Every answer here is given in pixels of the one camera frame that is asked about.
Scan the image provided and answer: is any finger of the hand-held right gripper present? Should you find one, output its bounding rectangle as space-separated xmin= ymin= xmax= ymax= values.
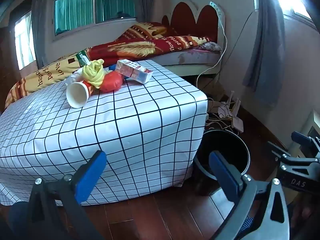
xmin=267 ymin=141 xmax=320 ymax=167
xmin=291 ymin=131 xmax=320 ymax=155

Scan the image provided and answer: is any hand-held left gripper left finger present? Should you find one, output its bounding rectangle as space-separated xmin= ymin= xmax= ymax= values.
xmin=26 ymin=150 xmax=108 ymax=240

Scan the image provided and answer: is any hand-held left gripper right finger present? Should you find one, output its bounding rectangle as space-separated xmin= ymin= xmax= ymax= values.
xmin=209 ymin=151 xmax=292 ymax=240

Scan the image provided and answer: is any black trash bin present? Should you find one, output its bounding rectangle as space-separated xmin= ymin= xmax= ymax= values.
xmin=192 ymin=129 xmax=250 ymax=197

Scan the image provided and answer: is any white paper cup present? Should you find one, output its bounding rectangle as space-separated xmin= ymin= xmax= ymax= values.
xmin=66 ymin=79 xmax=92 ymax=109

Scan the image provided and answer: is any orange plastic bag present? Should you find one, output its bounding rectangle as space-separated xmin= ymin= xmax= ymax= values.
xmin=100 ymin=70 xmax=124 ymax=93

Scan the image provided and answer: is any white red carton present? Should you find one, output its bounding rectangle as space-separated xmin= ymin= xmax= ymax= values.
xmin=116 ymin=59 xmax=153 ymax=84

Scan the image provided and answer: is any green carton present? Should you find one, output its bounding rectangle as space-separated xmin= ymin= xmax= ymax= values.
xmin=75 ymin=50 xmax=90 ymax=68

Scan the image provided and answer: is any blue striped slipper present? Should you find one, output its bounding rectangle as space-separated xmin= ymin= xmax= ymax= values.
xmin=237 ymin=216 xmax=254 ymax=238

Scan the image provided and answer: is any white checked tablecloth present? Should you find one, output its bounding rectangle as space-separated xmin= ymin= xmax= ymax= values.
xmin=0 ymin=59 xmax=208 ymax=207

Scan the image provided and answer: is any small white network device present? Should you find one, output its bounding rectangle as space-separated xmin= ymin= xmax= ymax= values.
xmin=217 ymin=105 xmax=233 ymax=118

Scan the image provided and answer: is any cardboard box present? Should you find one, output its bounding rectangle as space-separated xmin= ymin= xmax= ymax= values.
xmin=205 ymin=80 xmax=225 ymax=100

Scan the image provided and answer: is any grey patterned curtain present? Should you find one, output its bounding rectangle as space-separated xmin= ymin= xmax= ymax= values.
xmin=242 ymin=0 xmax=288 ymax=105

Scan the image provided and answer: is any floral pillow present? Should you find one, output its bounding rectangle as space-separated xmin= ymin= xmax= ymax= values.
xmin=200 ymin=42 xmax=222 ymax=53

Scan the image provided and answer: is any bed with feather blanket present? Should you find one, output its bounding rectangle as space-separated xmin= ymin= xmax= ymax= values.
xmin=5 ymin=22 xmax=215 ymax=108

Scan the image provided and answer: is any brown wooden door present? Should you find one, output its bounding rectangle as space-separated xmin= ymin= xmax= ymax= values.
xmin=0 ymin=27 xmax=20 ymax=105

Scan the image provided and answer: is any narrow side window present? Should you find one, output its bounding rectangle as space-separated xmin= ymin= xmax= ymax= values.
xmin=14 ymin=10 xmax=37 ymax=70

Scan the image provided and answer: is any red white headboard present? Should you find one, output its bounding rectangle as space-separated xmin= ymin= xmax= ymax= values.
xmin=161 ymin=1 xmax=227 ymax=45

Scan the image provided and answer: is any large window green curtain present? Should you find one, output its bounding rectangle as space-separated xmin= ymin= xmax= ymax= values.
xmin=51 ymin=0 xmax=137 ymax=37

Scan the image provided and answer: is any black cable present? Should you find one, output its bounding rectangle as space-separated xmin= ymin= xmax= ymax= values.
xmin=217 ymin=12 xmax=253 ymax=85

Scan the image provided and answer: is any white cable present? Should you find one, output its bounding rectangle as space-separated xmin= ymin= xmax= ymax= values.
xmin=196 ymin=1 xmax=228 ymax=88

